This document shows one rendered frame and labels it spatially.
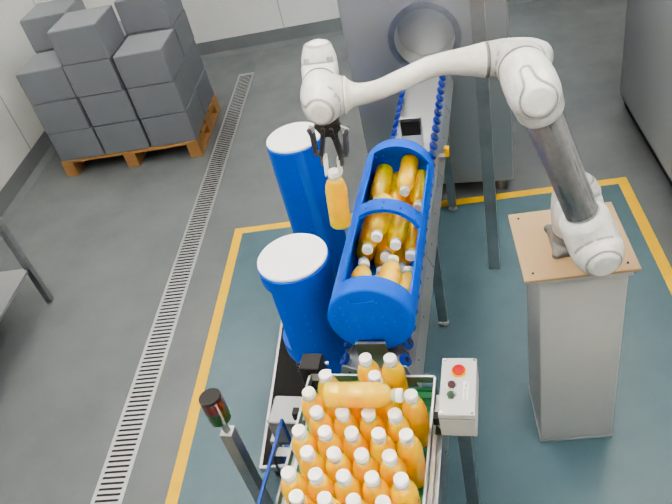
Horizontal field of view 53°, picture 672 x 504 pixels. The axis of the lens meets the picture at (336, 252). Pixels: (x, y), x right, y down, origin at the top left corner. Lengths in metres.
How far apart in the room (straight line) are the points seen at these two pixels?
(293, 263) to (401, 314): 0.59
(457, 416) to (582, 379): 1.04
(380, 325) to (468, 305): 1.57
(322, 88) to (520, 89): 0.51
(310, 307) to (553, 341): 0.92
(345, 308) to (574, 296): 0.83
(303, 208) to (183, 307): 1.17
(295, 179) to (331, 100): 1.55
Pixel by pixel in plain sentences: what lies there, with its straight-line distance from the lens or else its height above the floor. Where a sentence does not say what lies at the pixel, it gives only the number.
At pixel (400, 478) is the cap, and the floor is 1.12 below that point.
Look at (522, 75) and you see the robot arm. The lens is 1.83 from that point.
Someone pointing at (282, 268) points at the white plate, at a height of 1.04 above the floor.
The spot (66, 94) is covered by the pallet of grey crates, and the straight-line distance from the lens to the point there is 5.68.
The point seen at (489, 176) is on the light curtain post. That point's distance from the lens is 3.49.
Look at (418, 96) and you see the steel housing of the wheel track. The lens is 3.68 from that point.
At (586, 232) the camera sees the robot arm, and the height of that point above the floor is 1.27.
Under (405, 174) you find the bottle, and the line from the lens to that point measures 2.65.
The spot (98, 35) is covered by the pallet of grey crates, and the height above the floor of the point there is 1.11.
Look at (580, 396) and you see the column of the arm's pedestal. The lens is 2.94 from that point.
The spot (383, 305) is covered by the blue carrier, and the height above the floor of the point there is 1.17.
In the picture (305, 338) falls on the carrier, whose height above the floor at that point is 0.72.
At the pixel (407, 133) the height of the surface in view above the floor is 1.02.
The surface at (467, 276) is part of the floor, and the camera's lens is 3.86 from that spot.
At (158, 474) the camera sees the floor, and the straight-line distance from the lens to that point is 3.46.
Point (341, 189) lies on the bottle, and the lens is 2.17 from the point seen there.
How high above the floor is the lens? 2.64
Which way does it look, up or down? 39 degrees down
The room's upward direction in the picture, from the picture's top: 15 degrees counter-clockwise
